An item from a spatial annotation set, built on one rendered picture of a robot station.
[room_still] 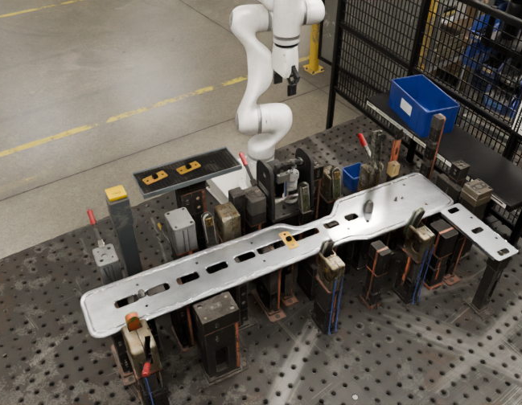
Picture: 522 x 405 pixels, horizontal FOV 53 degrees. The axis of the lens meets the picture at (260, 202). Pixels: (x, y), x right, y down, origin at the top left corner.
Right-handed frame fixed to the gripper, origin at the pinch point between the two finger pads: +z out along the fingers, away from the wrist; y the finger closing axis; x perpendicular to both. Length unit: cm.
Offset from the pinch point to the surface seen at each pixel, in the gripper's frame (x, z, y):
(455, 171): 62, 39, 27
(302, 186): 2.3, 35.5, 11.4
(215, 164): -23.5, 28.7, -7.1
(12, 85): -81, 144, -348
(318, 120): 132, 144, -170
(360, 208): 21, 45, 23
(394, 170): 43, 40, 14
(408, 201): 40, 45, 28
